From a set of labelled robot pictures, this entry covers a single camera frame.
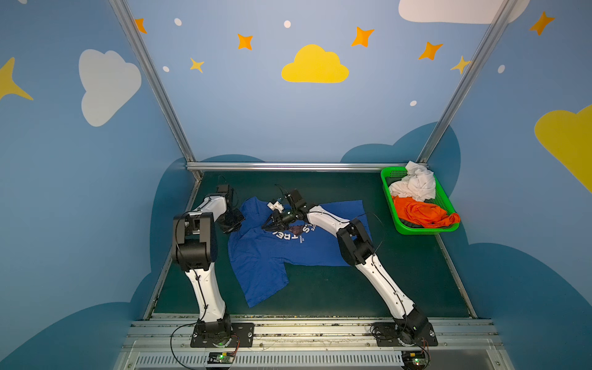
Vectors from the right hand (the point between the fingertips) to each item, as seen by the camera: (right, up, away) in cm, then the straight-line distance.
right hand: (264, 227), depth 97 cm
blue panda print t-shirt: (-1, -11, -6) cm, 13 cm away
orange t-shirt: (+68, +6, -3) cm, 69 cm away
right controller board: (+51, -38, -26) cm, 69 cm away
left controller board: (-10, -37, -27) cm, 47 cm away
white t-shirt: (+71, +20, +7) cm, 74 cm away
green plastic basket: (+80, +12, +6) cm, 82 cm away
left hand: (-10, 0, +3) cm, 11 cm away
